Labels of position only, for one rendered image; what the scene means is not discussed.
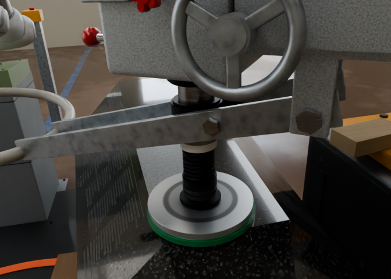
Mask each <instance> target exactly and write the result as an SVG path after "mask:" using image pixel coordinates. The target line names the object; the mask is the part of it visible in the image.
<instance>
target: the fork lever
mask: <svg viewBox="0 0 391 279"><path fill-rule="evenodd" d="M293 79H294V78H293V77H292V78H288V80H287V81H286V82H285V83H284V84H283V85H281V86H280V87H279V88H278V89H277V90H275V91H274V92H272V93H270V94H268V95H266V96H264V97H261V98H258V99H256V100H251V101H242V104H239V105H231V106H227V107H220V108H213V109H208V110H202V111H194V112H187V113H183V114H176V115H172V114H171V106H170V100H169V101H163V102H160V103H153V104H147V105H142V106H138V107H131V108H126V109H122V110H116V111H110V112H104V113H100V114H94V115H88V116H82V117H78V118H72V119H66V120H62V121H56V122H53V123H51V125H52V127H53V128H54V129H57V130H58V131H60V133H56V134H51V135H44V136H37V137H30V138H25V139H19V140H16V141H15V145H16V147H19V148H21V149H22V150H23V152H24V155H25V157H24V158H23V160H35V159H41V158H52V157H62V156H73V155H79V154H90V153H100V152H107V151H117V150H128V149H139V148H145V147H155V146H166V145H172V144H183V143H194V142H204V141H210V140H221V139H232V138H238V137H249V136H259V135H270V134H276V133H287V132H289V126H290V113H291V106H292V92H293ZM344 100H347V93H346V86H345V82H344V74H343V69H338V71H337V79H336V87H335V95H334V100H333V108H332V116H331V120H330V128H335V127H341V126H343V119H342V112H341V107H340V101H344ZM296 124H297V129H298V130H299V131H302V132H304V133H307V134H309V135H311V134H313V133H314V132H316V131H317V130H318V129H320V128H322V121H321V114H320V113H319V112H316V111H313V110H310V109H308V108H306V109H305V110H304V111H302V112H301V113H299V114H298V115H297V116H296Z"/></svg>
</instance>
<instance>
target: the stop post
mask: <svg viewBox="0 0 391 279"><path fill-rule="evenodd" d="M22 15H25V16H27V17H29V18H30V19H31V20H32V21H33V22H34V26H35V32H36V36H37V38H36V39H35V40H34V42H33V46H34V50H35V55H36V58H37V63H38V67H39V71H40V75H41V80H42V85H43V88H44V91H48V92H51V93H55V94H57V90H56V86H55V81H54V76H53V72H52V67H51V62H50V59H49V54H48V49H47V44H46V40H45V36H44V31H43V28H42V23H41V22H42V21H43V20H44V15H43V12H42V9H30V10H24V11H22ZM47 105H48V109H49V114H50V117H51V122H52V123H53V122H56V121H62V120H63V117H62V112H61V108H60V106H58V105H56V104H54V103H52V102H49V101H47Z"/></svg>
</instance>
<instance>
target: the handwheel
mask: <svg viewBox="0 0 391 279"><path fill-rule="evenodd" d="M283 13H285V15H286V19H287V28H288V36H287V44H286V48H285V51H284V54H283V56H282V59H281V60H280V62H279V63H278V65H277V66H276V68H275V69H274V70H273V71H272V72H271V73H270V74H269V75H268V76H266V77H265V78H263V79H262V80H260V81H258V82H256V83H253V84H249V85H246V86H242V85H241V55H242V53H244V52H246V51H247V50H248V49H249V48H251V46H252V45H253V44H254V42H255V39H256V36H257V29H258V28H260V27H261V26H263V25H265V24H266V23H268V22H270V21H271V20H273V19H274V18H276V17H278V16H279V15H281V14H283ZM188 15H189V16H190V17H192V18H193V19H195V20H196V21H198V22H200V23H201V24H203V25H204V26H206V27H207V28H209V29H211V34H210V37H211V43H212V45H213V47H214V48H215V50H216V51H217V52H218V53H219V54H221V55H223V56H225V57H226V71H227V84H224V83H221V82H219V81H216V80H215V79H213V78H211V77H210V76H208V75H207V74H206V73H205V72H204V71H203V70H202V69H201V68H200V67H199V66H198V64H197V63H196V61H195V59H194V58H193V56H192V54H191V51H190V48H189V44H188V41H187V18H188ZM170 30H171V38H172V45H173V49H174V52H175V55H176V58H177V60H178V62H179V64H180V66H181V67H182V69H183V71H184V72H185V74H186V75H187V76H188V77H189V79H190V80H191V81H192V82H193V83H194V84H195V85H196V86H198V87H199V88H200V89H201V90H203V91H204V92H206V93H208V94H210V95H212V96H214V97H216V98H220V99H223V100H227V101H237V102H239V101H251V100H256V99H258V98H261V97H264V96H266V95H268V94H270V93H272V92H274V91H275V90H277V89H278V88H279V87H280V86H281V85H283V84H284V83H285V82H286V81H287V80H288V78H289V77H290V76H291V75H292V74H293V72H294V71H295V69H296V67H297V66H298V64H299V61H300V59H301V57H302V54H303V52H304V47H305V41H306V36H307V21H306V17H305V11H304V7H303V3H302V1H301V0H272V1H270V2H269V3H267V4H266V5H264V6H263V7H261V8H259V9H258V10H256V11H255V12H253V13H252V14H250V15H247V14H245V13H243V12H232V13H228V14H226V15H223V16H221V17H220V16H218V15H217V14H215V13H213V12H212V11H210V10H209V9H207V8H205V7H204V6H202V5H200V4H199V3H198V2H196V1H195V0H176V1H175V4H174V7H173V11H172V18H171V25H170Z"/></svg>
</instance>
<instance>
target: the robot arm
mask: <svg viewBox="0 0 391 279"><path fill-rule="evenodd" d="M36 38H37V36H36V32H35V26H34V22H33V21H32V20H31V19H30V18H29V17H27V16H25V15H21V14H20V13H19V11H18V10H17V9H15V8H13V7H11V5H10V2H9V0H0V51H4V50H12V49H16V48H21V47H25V46H27V45H29V44H31V43H32V42H34V40H35V39H36Z"/></svg>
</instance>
